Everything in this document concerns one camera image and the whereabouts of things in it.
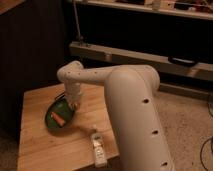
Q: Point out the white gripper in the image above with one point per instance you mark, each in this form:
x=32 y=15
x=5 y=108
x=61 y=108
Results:
x=73 y=98

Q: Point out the green ceramic bowl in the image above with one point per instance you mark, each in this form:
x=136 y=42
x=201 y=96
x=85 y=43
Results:
x=62 y=108

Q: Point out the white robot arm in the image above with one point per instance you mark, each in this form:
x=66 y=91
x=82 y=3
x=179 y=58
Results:
x=128 y=92

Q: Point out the black rectangular box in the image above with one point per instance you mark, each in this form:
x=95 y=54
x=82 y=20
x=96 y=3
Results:
x=60 y=96

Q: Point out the orange carrot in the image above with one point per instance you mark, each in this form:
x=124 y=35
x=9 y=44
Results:
x=60 y=121

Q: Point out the clear plastic bottle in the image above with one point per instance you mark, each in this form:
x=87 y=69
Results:
x=100 y=159

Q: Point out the metal vertical pole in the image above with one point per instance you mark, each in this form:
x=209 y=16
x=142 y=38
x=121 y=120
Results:
x=79 y=36

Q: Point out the cluttered background shelf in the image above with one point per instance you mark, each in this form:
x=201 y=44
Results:
x=149 y=9

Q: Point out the grey metal rail beam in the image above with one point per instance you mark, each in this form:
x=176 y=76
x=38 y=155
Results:
x=162 y=64

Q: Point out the black handle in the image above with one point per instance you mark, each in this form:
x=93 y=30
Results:
x=181 y=62

